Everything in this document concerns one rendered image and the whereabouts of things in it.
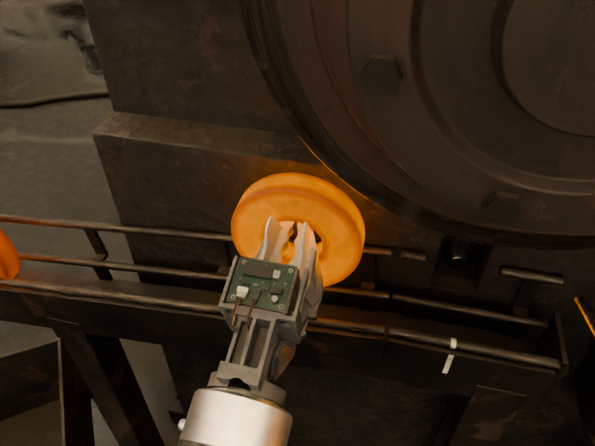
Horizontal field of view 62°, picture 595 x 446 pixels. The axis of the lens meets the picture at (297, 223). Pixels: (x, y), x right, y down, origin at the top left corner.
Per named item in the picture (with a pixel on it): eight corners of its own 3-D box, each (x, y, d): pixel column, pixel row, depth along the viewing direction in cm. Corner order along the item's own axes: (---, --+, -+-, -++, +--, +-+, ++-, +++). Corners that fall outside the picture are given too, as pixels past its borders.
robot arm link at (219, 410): (286, 472, 45) (187, 446, 47) (297, 416, 47) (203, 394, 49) (275, 461, 37) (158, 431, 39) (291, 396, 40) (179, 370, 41)
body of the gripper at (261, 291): (313, 262, 45) (281, 396, 39) (316, 298, 53) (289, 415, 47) (234, 248, 46) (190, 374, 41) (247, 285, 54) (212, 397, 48)
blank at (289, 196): (225, 168, 55) (214, 186, 53) (363, 172, 52) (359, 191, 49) (251, 265, 65) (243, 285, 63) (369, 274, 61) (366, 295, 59)
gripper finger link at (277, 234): (297, 186, 52) (274, 263, 47) (300, 216, 57) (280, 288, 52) (268, 181, 52) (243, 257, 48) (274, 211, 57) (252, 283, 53)
